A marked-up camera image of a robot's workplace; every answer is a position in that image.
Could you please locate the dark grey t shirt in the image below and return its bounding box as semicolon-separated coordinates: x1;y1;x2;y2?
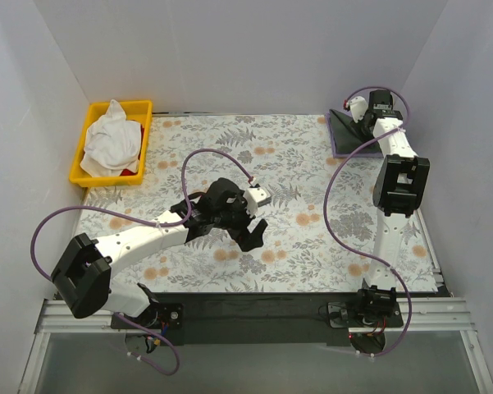
326;109;369;158

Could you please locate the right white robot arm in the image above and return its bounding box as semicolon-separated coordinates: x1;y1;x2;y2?
347;88;430;327

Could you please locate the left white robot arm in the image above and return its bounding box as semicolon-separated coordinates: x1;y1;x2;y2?
50;178;272;328

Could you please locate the folded purple t shirt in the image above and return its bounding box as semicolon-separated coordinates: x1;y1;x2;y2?
325;111;383;158

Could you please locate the floral tablecloth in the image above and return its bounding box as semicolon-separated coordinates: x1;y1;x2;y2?
61;113;438;295

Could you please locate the red t shirt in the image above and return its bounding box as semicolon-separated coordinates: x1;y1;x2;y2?
120;125;144;176

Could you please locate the white t shirt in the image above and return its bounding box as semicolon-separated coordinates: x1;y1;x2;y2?
80;99;141;177

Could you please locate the yellow plastic bin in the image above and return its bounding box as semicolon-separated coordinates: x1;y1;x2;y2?
69;99;153;188

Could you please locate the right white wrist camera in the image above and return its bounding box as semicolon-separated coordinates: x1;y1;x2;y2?
343;96;368;123

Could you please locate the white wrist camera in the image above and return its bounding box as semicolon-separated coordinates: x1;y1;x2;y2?
343;96;368;123
243;179;272;218

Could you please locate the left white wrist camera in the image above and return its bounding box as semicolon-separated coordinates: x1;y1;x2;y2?
243;179;272;218

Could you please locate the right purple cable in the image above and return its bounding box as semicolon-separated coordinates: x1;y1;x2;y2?
322;85;413;355

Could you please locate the purple cable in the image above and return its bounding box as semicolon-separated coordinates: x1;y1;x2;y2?
322;85;413;355
30;149;259;377

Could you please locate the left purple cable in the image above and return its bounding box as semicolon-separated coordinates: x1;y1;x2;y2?
30;149;259;377

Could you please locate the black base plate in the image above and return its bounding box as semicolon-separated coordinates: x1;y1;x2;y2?
111;290;404;346

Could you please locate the aluminium rail frame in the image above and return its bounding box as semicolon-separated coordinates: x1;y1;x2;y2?
18;297;493;393

